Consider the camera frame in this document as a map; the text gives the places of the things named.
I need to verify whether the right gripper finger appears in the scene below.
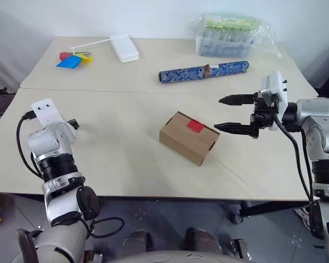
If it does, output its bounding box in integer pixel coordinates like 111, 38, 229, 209
218, 93, 256, 107
213, 122, 254, 138

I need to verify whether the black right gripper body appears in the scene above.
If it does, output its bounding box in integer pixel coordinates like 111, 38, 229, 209
249, 92, 280, 140

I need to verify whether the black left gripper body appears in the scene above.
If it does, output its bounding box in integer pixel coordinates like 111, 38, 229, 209
65, 118, 81, 130

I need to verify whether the brown cardboard box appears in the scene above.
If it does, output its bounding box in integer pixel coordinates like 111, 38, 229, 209
159, 111, 220, 167

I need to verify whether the red tape patch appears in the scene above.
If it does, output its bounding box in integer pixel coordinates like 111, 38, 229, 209
186, 119, 207, 134

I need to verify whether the white flat rectangular box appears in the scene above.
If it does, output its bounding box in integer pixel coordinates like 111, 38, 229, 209
110, 35, 140, 64

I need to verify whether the blue flat piece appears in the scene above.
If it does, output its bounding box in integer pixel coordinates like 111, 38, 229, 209
56, 55, 82, 70

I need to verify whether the blue patterned long roll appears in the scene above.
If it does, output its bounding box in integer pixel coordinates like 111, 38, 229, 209
158, 60, 251, 85

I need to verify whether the green-capped tube pack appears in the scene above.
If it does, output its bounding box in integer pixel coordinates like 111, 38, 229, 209
196, 15, 258, 57

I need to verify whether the yellow flat piece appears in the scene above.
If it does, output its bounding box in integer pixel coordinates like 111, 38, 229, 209
76, 53, 95, 64

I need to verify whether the clear plastic bag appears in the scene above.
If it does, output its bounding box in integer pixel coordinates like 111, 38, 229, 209
187, 12, 281, 59

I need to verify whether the black table caster wheel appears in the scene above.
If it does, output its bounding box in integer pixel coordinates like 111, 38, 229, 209
229, 211, 244, 225

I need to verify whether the red and white floor object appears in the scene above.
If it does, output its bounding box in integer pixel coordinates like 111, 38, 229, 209
294, 206, 311, 228

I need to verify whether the dark rounded shape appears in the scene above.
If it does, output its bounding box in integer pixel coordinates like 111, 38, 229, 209
122, 230, 155, 259

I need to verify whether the grey robot torso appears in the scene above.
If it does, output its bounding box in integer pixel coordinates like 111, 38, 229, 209
103, 250, 238, 263

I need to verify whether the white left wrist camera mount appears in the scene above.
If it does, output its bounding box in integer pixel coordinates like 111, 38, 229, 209
31, 98, 64, 129

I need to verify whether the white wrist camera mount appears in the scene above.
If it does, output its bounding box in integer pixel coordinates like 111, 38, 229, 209
31, 98, 64, 129
258, 70, 289, 131

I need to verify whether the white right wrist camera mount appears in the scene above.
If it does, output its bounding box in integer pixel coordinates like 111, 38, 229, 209
258, 70, 289, 131

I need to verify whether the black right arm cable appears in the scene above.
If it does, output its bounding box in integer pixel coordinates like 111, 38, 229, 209
273, 112, 316, 205

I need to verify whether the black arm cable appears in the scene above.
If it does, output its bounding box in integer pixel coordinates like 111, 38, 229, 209
16, 110, 42, 176
273, 112, 316, 205

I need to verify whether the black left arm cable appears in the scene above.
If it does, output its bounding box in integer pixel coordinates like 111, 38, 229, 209
16, 110, 42, 176

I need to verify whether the black table frame bar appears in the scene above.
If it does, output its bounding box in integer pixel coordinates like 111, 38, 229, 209
240, 201, 311, 218

